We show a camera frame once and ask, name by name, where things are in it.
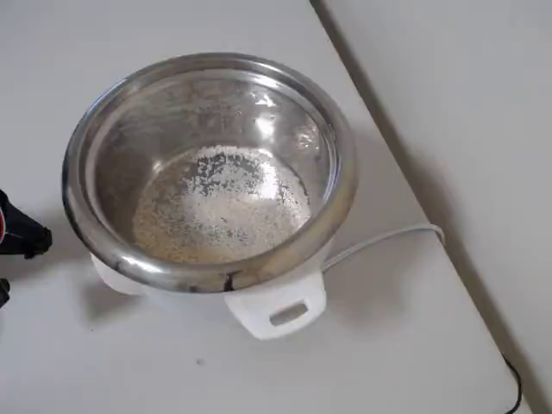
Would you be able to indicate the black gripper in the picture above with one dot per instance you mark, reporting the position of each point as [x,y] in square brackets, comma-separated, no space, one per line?
[23,235]

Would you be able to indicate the white rice grains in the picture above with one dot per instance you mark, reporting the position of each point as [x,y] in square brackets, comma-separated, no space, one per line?
[241,215]

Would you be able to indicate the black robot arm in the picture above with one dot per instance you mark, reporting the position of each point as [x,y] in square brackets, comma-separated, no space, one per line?
[3,293]

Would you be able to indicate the white rice cooker housing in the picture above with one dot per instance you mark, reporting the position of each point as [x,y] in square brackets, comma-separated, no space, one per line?
[259,315]

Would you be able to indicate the stainless steel inner pot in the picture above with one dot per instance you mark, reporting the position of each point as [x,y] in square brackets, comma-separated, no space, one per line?
[207,108]

